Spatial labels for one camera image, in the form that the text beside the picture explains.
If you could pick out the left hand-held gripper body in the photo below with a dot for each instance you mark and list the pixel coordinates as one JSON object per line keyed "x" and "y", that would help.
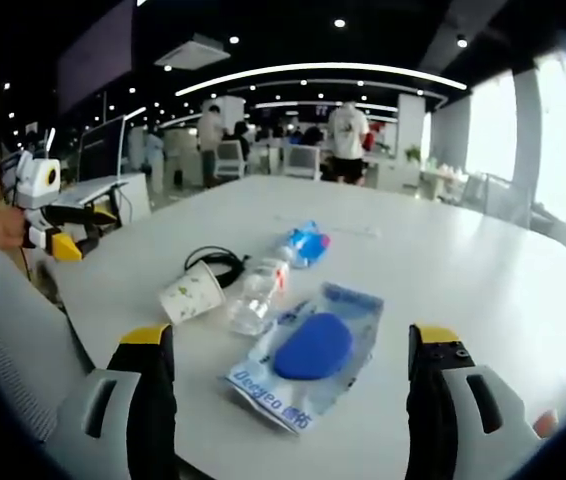
{"x": 38, "y": 182}

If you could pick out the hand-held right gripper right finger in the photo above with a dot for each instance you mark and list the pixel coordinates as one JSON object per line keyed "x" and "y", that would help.
{"x": 443, "y": 400}

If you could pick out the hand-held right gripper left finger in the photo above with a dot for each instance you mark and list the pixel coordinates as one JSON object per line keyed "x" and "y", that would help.
{"x": 148, "y": 400}

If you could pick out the white paper cup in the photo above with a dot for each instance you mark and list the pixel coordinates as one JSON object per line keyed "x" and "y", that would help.
{"x": 190, "y": 295}

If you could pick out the blue sponge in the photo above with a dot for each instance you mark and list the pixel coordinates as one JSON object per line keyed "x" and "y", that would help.
{"x": 313, "y": 350}

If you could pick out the clear plastic bottle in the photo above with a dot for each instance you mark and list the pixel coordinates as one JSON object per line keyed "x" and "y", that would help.
{"x": 255, "y": 300}

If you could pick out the blue plastic packet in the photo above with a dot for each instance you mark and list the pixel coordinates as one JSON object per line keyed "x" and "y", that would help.
{"x": 308, "y": 245}

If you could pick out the white desk with black legs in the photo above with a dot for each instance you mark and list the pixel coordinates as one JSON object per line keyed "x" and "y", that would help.
{"x": 98, "y": 192}

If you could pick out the dark computer monitor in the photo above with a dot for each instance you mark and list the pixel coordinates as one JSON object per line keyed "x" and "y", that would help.
{"x": 100, "y": 150}

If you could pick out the white mesh office chair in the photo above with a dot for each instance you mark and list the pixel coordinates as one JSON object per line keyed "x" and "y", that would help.
{"x": 18, "y": 350}

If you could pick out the white round table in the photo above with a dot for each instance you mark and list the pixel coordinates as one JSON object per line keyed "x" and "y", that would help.
{"x": 438, "y": 280}

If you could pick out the ceiling air conditioner unit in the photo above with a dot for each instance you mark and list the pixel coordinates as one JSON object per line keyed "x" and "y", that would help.
{"x": 193, "y": 50}

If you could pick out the green potted plant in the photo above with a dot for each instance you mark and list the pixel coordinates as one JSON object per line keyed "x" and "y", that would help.
{"x": 413, "y": 152}

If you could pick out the curved ceiling light strip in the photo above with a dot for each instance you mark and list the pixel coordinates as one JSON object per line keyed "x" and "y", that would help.
{"x": 313, "y": 70}

